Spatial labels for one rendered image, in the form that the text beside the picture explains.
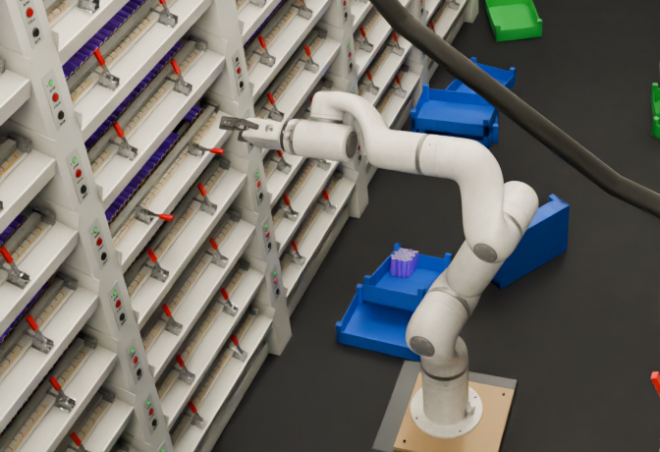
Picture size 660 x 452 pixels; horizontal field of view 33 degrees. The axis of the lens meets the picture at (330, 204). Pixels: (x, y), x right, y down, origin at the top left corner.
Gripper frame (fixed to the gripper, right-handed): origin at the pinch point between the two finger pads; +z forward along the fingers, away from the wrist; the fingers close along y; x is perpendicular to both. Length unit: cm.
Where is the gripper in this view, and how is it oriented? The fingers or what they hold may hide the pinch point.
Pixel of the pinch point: (233, 129)
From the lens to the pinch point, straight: 267.6
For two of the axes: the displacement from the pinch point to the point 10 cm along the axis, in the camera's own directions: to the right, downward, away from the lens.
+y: 4.0, 2.5, 8.8
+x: 2.4, -9.6, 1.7
